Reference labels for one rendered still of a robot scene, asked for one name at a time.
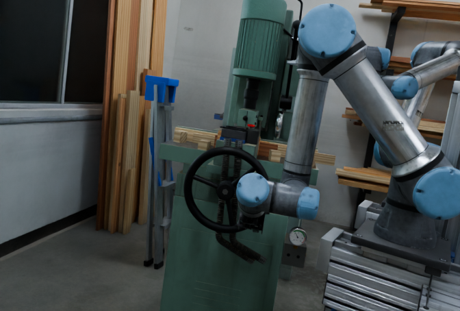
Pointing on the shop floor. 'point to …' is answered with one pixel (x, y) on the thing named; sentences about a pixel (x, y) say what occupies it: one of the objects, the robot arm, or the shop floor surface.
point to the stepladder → (161, 118)
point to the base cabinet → (220, 264)
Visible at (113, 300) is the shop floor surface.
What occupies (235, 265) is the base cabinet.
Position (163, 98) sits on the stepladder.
